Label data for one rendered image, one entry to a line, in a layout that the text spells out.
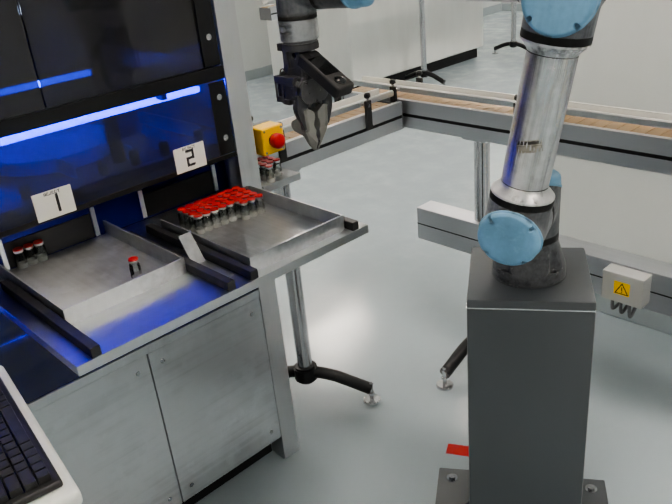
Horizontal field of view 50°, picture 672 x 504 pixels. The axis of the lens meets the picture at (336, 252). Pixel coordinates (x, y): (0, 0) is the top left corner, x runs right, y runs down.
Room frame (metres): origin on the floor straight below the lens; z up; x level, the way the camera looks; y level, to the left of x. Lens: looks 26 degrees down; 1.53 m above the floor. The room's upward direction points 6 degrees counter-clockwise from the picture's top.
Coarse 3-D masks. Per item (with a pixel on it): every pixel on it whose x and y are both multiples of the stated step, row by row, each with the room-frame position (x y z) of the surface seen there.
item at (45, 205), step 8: (48, 192) 1.43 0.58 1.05; (56, 192) 1.44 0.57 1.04; (64, 192) 1.45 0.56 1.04; (32, 200) 1.40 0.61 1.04; (40, 200) 1.41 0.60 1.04; (48, 200) 1.42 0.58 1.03; (64, 200) 1.44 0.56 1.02; (72, 200) 1.46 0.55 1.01; (40, 208) 1.41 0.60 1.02; (48, 208) 1.42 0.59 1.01; (56, 208) 1.43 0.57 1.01; (64, 208) 1.44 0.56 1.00; (72, 208) 1.45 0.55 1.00; (40, 216) 1.41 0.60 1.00; (48, 216) 1.42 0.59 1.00; (56, 216) 1.43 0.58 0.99
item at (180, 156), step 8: (192, 144) 1.66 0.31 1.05; (200, 144) 1.68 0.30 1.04; (176, 152) 1.63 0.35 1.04; (184, 152) 1.65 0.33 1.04; (200, 152) 1.68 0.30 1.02; (176, 160) 1.63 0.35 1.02; (184, 160) 1.64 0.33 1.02; (192, 160) 1.66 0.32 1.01; (200, 160) 1.67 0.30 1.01; (176, 168) 1.63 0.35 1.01; (184, 168) 1.64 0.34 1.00; (192, 168) 1.66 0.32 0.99
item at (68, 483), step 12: (0, 372) 1.14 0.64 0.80; (12, 384) 1.10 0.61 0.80; (12, 396) 1.06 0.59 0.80; (24, 408) 1.02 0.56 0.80; (36, 420) 0.99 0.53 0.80; (36, 432) 0.95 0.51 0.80; (48, 444) 0.92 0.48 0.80; (48, 456) 0.89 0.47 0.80; (60, 468) 0.86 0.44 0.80; (72, 480) 0.83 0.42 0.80; (60, 492) 0.80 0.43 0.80; (72, 492) 0.80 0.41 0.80
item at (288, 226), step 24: (264, 192) 1.67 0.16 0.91; (264, 216) 1.58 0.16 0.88; (288, 216) 1.56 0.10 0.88; (312, 216) 1.53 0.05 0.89; (336, 216) 1.47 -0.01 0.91; (216, 240) 1.47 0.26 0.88; (240, 240) 1.45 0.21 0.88; (264, 240) 1.44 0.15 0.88; (288, 240) 1.36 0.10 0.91; (312, 240) 1.40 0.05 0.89; (264, 264) 1.31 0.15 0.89
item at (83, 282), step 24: (96, 240) 1.54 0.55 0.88; (120, 240) 1.52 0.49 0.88; (144, 240) 1.43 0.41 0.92; (0, 264) 1.38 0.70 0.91; (48, 264) 1.43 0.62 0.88; (72, 264) 1.42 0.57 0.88; (96, 264) 1.40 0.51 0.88; (120, 264) 1.39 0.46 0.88; (144, 264) 1.38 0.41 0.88; (168, 264) 1.30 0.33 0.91; (24, 288) 1.29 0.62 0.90; (48, 288) 1.31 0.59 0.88; (72, 288) 1.30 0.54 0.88; (96, 288) 1.29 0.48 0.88; (120, 288) 1.23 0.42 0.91; (144, 288) 1.26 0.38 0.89; (72, 312) 1.16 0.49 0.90; (96, 312) 1.19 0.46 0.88
